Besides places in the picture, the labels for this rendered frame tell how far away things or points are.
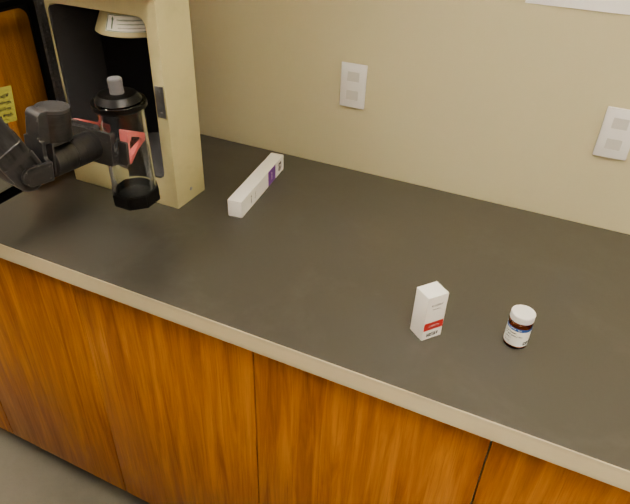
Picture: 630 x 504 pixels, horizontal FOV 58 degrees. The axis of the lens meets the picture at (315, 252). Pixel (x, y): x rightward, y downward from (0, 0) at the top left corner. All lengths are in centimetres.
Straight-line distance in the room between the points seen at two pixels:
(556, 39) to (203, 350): 99
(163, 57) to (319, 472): 92
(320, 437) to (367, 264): 36
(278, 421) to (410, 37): 93
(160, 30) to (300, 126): 55
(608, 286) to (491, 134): 45
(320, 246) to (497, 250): 39
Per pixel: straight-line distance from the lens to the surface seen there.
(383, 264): 122
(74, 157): 113
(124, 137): 117
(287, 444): 126
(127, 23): 135
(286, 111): 166
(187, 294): 114
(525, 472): 107
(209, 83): 177
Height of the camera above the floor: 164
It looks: 35 degrees down
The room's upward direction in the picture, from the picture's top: 2 degrees clockwise
